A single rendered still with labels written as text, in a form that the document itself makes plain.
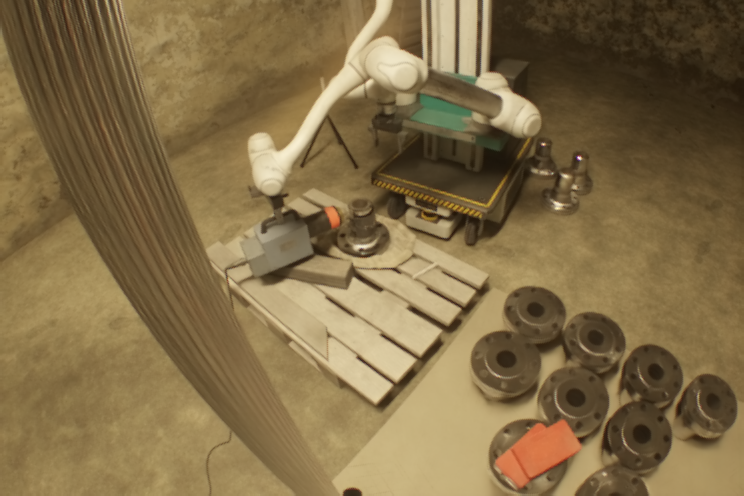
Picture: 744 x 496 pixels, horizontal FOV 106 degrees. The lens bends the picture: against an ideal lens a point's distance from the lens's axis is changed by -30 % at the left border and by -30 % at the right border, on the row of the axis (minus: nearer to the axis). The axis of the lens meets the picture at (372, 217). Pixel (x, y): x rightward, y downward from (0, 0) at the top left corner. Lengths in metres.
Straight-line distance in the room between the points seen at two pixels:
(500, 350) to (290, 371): 0.87
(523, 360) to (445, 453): 0.44
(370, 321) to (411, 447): 0.55
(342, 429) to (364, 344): 0.35
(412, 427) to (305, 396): 0.45
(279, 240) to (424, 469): 1.07
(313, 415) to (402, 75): 1.29
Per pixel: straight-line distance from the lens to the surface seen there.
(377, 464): 1.55
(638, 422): 1.53
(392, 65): 1.28
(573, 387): 1.49
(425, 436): 1.58
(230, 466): 1.67
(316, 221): 1.76
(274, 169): 1.35
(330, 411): 1.66
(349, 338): 1.65
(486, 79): 1.80
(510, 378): 1.45
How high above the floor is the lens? 1.49
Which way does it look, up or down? 38 degrees down
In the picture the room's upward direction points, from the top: 5 degrees counter-clockwise
